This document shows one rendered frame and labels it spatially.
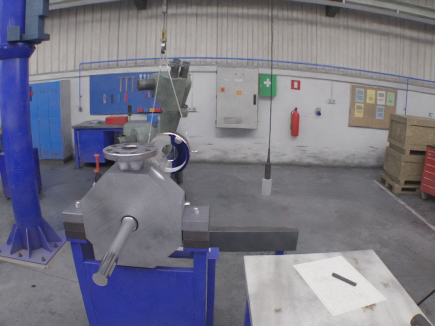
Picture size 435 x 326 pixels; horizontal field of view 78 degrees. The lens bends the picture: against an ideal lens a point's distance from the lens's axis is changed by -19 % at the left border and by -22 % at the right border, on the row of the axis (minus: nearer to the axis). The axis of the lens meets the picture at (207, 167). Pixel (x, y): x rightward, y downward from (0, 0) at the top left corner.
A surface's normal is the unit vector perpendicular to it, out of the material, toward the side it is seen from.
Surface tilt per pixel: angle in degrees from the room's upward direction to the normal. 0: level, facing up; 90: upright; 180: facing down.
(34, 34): 90
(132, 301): 90
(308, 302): 0
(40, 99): 90
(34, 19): 90
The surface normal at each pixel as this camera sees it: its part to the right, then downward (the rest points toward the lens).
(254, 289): 0.02, -0.96
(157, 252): -0.02, 0.27
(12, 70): 0.55, 0.23
